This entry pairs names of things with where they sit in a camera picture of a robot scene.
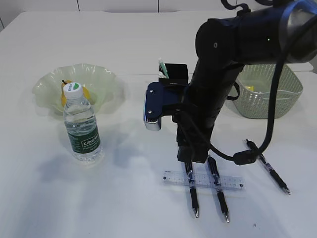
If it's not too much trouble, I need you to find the black square pen holder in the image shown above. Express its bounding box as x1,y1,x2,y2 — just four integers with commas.
158,63,189,86

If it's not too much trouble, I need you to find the yellow pear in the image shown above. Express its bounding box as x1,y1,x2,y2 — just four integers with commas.
60,80,91,107

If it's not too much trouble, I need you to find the black gel pen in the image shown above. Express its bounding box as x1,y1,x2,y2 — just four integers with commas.
184,162,199,218
207,155,230,223
257,154,291,195

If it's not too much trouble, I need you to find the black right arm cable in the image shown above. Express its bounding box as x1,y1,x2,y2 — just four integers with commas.
178,0,317,166

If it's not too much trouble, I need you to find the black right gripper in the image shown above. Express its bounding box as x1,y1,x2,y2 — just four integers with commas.
173,60,244,164

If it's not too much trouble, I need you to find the green wavy glass plate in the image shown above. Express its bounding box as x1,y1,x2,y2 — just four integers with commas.
32,63,125,115

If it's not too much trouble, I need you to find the transparent plastic ruler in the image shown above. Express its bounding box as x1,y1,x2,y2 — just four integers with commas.
162,171,245,191

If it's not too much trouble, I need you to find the yellow pen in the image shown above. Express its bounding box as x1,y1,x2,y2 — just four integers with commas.
158,71,166,78

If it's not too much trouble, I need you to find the green plastic woven basket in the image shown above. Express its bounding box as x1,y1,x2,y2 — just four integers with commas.
233,64,303,119

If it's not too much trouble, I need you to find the clear water bottle green label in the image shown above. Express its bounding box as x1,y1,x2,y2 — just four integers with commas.
61,81,102,163

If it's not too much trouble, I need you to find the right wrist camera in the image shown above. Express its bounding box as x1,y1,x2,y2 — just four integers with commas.
143,82,186,131

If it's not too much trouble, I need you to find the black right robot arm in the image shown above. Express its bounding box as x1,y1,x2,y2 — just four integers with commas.
173,0,317,165

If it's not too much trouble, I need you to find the teal green pen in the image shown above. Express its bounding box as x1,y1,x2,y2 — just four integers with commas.
158,58,169,78

